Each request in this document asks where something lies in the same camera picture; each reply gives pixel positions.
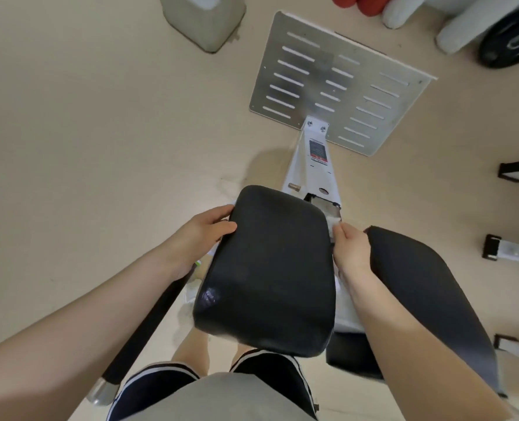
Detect person's left hand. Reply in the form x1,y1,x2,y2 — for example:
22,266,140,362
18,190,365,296
162,205,238,281

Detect person's right hand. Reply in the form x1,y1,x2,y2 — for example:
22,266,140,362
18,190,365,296
331,223,374,282

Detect black textured cushion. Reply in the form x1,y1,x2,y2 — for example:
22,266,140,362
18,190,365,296
192,184,337,358

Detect black cushion with small dents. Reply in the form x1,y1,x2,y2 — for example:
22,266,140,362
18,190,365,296
325,225,499,382

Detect white machine frame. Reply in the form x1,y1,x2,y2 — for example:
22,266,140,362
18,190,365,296
86,11,508,406

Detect black grip bar silver cap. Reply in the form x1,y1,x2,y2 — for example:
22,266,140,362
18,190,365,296
86,263,199,406

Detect perforated metal footplate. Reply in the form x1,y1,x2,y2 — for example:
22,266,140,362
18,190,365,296
248,11,438,157

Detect person's right forearm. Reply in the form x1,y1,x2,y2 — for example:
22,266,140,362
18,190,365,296
342,267,513,421

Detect person's left forearm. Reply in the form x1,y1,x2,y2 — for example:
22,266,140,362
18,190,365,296
0,254,199,408

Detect person's left leg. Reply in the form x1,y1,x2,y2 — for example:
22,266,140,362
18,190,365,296
171,330,210,378

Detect person's black striped shorts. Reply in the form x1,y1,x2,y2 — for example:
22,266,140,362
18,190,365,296
108,348,320,421

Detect person's grey white shirt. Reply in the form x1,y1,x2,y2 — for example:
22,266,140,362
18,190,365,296
127,372,317,421

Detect black weight plate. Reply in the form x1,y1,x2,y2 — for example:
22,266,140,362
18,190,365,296
478,15,519,70

